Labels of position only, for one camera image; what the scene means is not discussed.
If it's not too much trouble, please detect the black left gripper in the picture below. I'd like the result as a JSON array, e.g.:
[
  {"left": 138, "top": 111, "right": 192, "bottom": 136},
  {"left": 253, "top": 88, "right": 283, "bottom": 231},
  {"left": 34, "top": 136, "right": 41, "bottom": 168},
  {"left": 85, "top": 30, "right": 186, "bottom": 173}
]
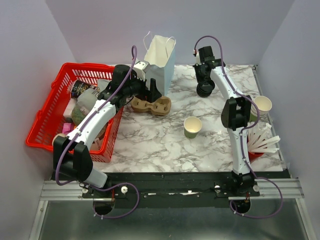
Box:
[{"left": 123, "top": 71, "right": 162, "bottom": 103}]

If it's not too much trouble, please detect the green paper cup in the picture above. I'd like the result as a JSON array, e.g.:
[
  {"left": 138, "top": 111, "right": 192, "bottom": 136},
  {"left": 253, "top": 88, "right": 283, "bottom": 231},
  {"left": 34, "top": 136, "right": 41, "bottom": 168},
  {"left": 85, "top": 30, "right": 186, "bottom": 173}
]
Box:
[{"left": 183, "top": 116, "right": 203, "bottom": 139}]

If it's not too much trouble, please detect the stack of green paper cups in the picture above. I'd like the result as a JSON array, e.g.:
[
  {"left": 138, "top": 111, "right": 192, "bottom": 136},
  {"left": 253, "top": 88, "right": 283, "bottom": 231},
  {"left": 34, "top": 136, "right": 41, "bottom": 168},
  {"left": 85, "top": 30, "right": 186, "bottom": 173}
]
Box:
[{"left": 249, "top": 96, "right": 273, "bottom": 122}]

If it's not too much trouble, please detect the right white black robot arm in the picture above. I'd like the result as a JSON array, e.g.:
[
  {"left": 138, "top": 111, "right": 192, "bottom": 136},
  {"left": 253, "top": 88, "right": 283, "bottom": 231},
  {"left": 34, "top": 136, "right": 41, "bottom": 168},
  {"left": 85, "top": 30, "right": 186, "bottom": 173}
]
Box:
[{"left": 193, "top": 46, "right": 255, "bottom": 196}]

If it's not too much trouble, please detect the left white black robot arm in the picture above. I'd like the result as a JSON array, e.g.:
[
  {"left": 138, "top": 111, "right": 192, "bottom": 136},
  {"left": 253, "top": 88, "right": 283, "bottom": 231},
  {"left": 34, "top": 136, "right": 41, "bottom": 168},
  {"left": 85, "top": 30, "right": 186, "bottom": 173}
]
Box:
[{"left": 53, "top": 61, "right": 162, "bottom": 198}]

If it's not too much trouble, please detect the brown pulp cup carrier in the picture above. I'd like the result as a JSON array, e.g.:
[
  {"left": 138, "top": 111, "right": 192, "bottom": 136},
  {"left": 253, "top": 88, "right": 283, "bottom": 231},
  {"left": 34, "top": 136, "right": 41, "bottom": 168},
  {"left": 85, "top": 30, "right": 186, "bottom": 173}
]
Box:
[{"left": 130, "top": 96, "right": 172, "bottom": 116}]

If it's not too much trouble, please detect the stack of black lids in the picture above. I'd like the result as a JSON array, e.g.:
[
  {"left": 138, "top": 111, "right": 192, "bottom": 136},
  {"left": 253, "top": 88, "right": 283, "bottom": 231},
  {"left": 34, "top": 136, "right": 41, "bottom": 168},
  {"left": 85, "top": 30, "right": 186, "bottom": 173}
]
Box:
[{"left": 196, "top": 80, "right": 215, "bottom": 98}]

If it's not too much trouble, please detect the light blue paper bag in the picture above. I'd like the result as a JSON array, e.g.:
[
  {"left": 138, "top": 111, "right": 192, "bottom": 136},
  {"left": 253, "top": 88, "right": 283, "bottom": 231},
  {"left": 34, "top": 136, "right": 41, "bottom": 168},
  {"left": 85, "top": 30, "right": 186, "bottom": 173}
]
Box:
[{"left": 143, "top": 31, "right": 176, "bottom": 96}]

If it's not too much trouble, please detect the grey crumpled bag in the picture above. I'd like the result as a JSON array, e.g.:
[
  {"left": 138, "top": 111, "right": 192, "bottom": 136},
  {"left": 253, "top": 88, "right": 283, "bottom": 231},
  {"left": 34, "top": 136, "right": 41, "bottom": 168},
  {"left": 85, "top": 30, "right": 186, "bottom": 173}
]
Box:
[{"left": 97, "top": 78, "right": 111, "bottom": 93}]

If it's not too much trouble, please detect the grey printed pouch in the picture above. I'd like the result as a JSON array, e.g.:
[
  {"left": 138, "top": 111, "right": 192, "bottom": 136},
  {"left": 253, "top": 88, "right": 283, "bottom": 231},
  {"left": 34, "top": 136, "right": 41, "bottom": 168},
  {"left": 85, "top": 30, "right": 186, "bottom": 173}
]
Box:
[{"left": 76, "top": 88, "right": 99, "bottom": 112}]

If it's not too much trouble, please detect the black snack can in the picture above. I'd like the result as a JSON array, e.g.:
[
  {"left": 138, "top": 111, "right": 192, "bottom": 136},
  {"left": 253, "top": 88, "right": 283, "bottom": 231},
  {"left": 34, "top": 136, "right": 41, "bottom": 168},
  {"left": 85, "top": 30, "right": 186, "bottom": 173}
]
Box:
[{"left": 70, "top": 80, "right": 99, "bottom": 99}]

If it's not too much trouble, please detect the green round pouch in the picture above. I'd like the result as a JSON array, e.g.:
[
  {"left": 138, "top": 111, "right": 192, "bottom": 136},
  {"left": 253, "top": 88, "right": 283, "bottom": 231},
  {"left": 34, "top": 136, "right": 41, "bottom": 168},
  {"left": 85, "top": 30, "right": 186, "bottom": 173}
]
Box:
[{"left": 71, "top": 105, "right": 90, "bottom": 126}]

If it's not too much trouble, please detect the pink small box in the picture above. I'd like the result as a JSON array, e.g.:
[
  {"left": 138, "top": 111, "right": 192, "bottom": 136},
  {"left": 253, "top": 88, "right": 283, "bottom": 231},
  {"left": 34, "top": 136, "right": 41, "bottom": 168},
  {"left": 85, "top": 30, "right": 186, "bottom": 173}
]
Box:
[{"left": 62, "top": 122, "right": 75, "bottom": 135}]

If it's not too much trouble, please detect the red cup holder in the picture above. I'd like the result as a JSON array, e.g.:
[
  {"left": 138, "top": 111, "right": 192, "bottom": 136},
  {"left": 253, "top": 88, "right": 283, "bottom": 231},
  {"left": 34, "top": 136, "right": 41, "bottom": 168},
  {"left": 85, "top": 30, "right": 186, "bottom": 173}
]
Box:
[{"left": 247, "top": 136, "right": 264, "bottom": 163}]

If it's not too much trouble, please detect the red plastic basket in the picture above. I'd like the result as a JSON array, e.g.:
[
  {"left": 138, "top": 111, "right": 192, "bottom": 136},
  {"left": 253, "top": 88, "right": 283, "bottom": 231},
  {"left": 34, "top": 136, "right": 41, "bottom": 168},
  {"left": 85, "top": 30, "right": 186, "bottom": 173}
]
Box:
[{"left": 25, "top": 62, "right": 124, "bottom": 163}]

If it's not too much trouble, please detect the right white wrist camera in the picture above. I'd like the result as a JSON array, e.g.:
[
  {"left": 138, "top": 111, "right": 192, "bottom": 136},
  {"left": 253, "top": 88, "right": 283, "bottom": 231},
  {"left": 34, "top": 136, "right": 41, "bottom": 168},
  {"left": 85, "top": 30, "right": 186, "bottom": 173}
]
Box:
[{"left": 193, "top": 49, "right": 201, "bottom": 65}]

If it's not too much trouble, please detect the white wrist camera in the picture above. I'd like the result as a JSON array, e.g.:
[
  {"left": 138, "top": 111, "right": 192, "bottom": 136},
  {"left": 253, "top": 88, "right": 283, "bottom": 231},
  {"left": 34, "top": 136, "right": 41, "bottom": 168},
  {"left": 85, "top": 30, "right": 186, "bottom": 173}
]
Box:
[
  {"left": 193, "top": 49, "right": 201, "bottom": 65},
  {"left": 133, "top": 60, "right": 151, "bottom": 81}
]

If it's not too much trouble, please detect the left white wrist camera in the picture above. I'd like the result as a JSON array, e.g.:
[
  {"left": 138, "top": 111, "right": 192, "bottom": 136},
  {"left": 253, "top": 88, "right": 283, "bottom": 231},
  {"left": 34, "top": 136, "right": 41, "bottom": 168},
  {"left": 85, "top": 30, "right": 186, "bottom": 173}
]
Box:
[{"left": 133, "top": 60, "right": 151, "bottom": 81}]

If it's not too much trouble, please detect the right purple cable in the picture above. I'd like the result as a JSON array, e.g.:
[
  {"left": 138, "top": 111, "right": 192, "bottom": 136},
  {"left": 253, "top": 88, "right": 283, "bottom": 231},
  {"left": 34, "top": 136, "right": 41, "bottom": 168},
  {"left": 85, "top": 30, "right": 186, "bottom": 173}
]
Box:
[{"left": 193, "top": 35, "right": 285, "bottom": 221}]

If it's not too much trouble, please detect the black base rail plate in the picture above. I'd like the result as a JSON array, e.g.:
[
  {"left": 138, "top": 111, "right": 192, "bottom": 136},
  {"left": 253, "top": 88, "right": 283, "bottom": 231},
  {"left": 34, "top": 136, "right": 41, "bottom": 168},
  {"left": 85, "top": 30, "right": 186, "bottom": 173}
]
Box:
[{"left": 49, "top": 171, "right": 293, "bottom": 211}]

